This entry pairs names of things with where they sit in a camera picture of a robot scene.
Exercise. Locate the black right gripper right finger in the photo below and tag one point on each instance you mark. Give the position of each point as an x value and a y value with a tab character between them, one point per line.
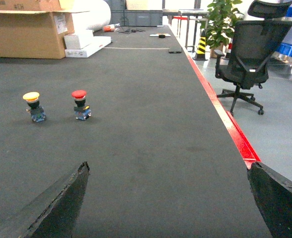
273	196

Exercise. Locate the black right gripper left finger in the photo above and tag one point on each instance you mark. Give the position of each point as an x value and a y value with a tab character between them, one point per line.
53	213

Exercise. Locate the yellow mushroom push button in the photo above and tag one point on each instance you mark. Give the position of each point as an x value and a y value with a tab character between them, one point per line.
35	109

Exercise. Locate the red mushroom push button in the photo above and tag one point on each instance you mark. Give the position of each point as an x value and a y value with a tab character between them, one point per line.
81	110

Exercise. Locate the black mesh office chair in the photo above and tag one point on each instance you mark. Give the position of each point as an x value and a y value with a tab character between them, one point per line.
253	44

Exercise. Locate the black yellow traffic cone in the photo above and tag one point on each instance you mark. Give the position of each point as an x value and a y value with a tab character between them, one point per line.
200	54

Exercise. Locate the flat white cardboard box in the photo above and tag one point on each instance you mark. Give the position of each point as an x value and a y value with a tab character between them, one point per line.
97	44

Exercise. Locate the small white box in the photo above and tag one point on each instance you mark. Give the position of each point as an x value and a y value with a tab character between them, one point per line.
78	40

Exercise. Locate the green potted plant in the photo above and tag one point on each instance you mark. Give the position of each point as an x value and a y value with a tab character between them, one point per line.
222	17

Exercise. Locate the black flat device on table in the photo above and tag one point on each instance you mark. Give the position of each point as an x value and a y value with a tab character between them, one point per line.
175	50

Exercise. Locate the large brown cardboard box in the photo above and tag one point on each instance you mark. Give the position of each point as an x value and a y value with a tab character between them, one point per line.
35	34

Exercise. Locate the white foam roll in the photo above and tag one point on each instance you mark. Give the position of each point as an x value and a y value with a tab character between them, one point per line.
92	15

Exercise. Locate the grey plastic crate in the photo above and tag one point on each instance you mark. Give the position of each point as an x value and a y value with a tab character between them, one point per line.
142	18

